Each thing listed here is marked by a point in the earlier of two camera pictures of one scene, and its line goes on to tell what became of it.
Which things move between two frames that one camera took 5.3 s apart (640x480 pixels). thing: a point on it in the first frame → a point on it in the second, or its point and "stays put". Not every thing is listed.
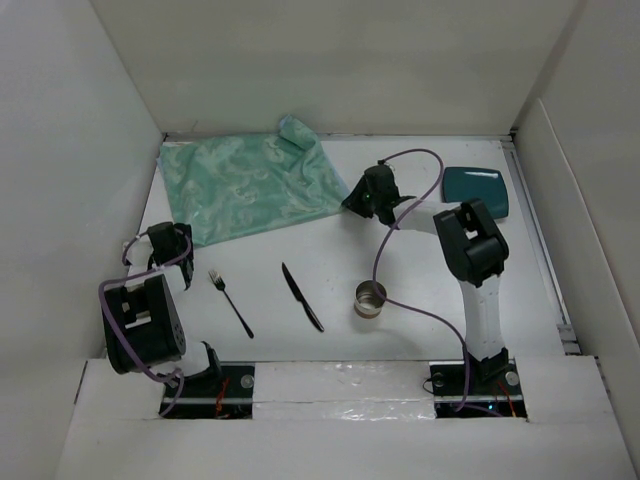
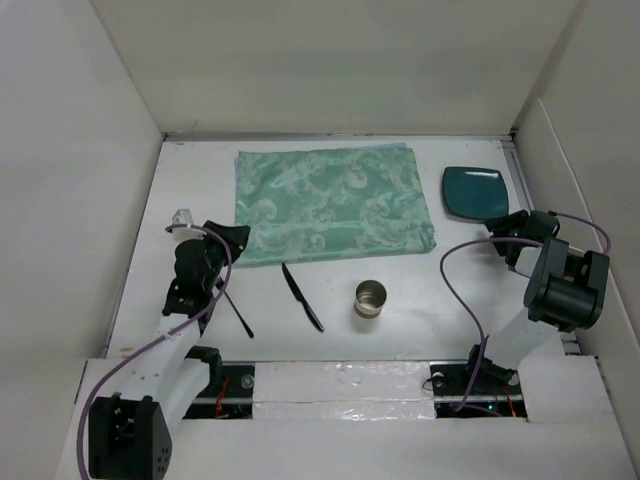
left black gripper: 184,243 → 235,237
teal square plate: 461,184 stays put
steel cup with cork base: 368,303 stays put
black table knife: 306,306 stays put
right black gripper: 353,200 → 502,225
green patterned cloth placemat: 227,187 → 305,204
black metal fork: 219,283 stays put
